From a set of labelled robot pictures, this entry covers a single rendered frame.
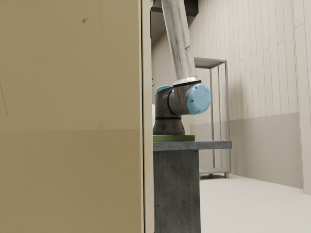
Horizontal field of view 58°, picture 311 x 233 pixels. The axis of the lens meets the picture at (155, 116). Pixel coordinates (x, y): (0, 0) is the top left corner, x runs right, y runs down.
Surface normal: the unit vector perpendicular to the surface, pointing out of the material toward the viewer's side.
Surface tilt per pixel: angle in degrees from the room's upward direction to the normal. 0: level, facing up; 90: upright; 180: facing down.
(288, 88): 90
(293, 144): 90
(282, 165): 90
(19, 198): 90
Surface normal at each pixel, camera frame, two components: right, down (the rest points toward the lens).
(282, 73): -0.95, 0.00
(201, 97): 0.62, 0.04
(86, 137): -0.04, -0.07
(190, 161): 0.30, -0.08
